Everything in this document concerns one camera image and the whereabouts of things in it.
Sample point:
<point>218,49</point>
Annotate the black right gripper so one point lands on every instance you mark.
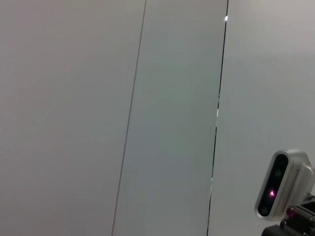
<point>285,228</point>

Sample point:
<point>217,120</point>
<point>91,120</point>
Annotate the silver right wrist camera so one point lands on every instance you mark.
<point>283,184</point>

